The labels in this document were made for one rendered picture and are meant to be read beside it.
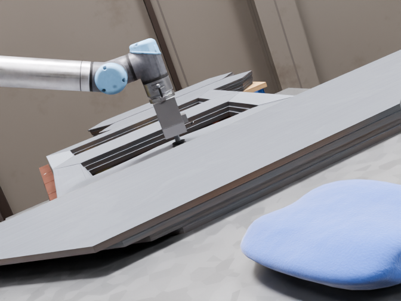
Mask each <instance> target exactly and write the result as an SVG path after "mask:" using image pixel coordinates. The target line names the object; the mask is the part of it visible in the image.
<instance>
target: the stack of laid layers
mask: <svg viewBox="0 0 401 301"><path fill-rule="evenodd" d="M287 99H288V98H287ZM208 100H209V99H200V98H197V99H194V100H192V101H190V102H187V103H185V104H182V105H180V106H178V108H179V110H180V112H181V111H184V110H186V109H188V108H191V107H194V106H196V105H198V104H201V103H203V102H205V101H208ZM282 100H286V99H282ZM282 100H278V101H275V102H279V101H282ZM270 103H274V102H270ZM266 104H269V103H266ZM266 104H263V105H266ZM257 106H262V105H250V104H244V103H235V102H225V103H223V104H221V105H219V106H216V107H214V108H212V109H209V110H206V111H204V112H202V113H199V114H197V115H195V116H192V117H190V118H188V122H187V123H185V124H184V125H185V126H186V130H187V132H185V133H183V134H179V136H180V137H181V136H183V135H185V134H188V133H191V132H192V131H195V130H198V129H200V128H202V127H204V126H207V125H209V124H212V123H213V122H216V121H219V120H221V119H223V118H226V117H228V116H235V115H237V114H239V113H242V112H244V111H246V110H248V109H251V108H254V107H257ZM157 121H159V120H158V117H157V115H155V116H153V117H151V118H148V119H145V120H144V121H141V122H138V123H136V124H134V125H131V126H129V127H126V128H123V129H121V130H119V131H116V132H114V133H112V134H109V135H107V136H104V137H102V138H99V139H97V140H95V141H92V142H89V143H87V144H85V145H82V146H80V147H78V148H75V149H72V150H71V153H73V155H74V156H75V155H77V154H80V153H82V152H85V151H87V150H90V149H92V148H94V147H97V146H99V145H102V144H104V143H107V142H109V141H111V140H114V139H116V138H118V137H121V136H124V135H126V134H128V133H131V132H133V131H135V130H138V129H140V128H143V127H145V126H147V125H150V124H152V123H154V122H157ZM192 121H194V122H193V124H192V125H190V123H191V122H192ZM172 140H174V137H172V138H169V139H165V136H164V134H163V131H162V130H159V131H156V132H154V133H152V134H149V135H147V136H144V137H142V138H140V139H137V140H135V141H133V142H130V143H128V144H125V145H123V146H121V147H118V148H116V149H114V150H111V151H109V152H106V153H104V154H102V155H99V156H97V157H95V158H92V159H89V160H87V161H85V162H82V163H80V166H81V168H82V171H83V172H84V175H85V178H86V179H87V178H89V177H91V176H93V175H92V174H94V173H97V172H99V171H101V170H104V169H106V168H108V167H111V166H113V165H115V164H118V163H120V162H122V161H125V160H127V159H130V158H132V157H134V156H136V155H139V154H141V153H143V152H146V151H148V150H151V149H153V148H155V147H158V146H160V145H162V144H164V143H167V142H170V141H172Z"/></svg>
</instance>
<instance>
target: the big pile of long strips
mask: <svg viewBox="0 0 401 301"><path fill-rule="evenodd" d="M252 74H253V73H252V71H251V70H250V71H248V72H244V73H240V74H237V75H234V74H233V72H230V73H227V74H224V75H220V76H216V77H213V78H210V79H207V80H204V81H202V82H199V83H197V84H195V85H192V86H189V87H187V88H184V89H182V90H180V91H177V92H175V96H174V97H175V100H176V102H177V103H178V102H180V101H183V100H185V99H188V98H190V97H193V96H195V95H197V94H200V93H203V92H204V91H207V90H223V91H240V92H243V91H244V90H246V89H247V88H248V87H249V86H250V85H252V84H253V77H252ZM153 112H155V109H154V107H153V104H150V103H147V104H145V105H142V106H140V107H137V108H135V109H132V110H129V111H128V112H125V113H122V114H120V115H117V116H114V117H113V118H110V119H107V120H105V121H103V122H101V123H99V124H98V125H96V126H95V127H93V128H91V129H89V130H88V132H89V131H90V132H91V134H92V135H93V137H94V136H97V135H99V134H102V133H105V132H107V131H109V130H112V129H114V128H116V127H119V126H121V125H124V124H127V123H129V122H131V121H134V120H136V119H139V118H141V117H143V116H146V115H148V114H151V113H153Z"/></svg>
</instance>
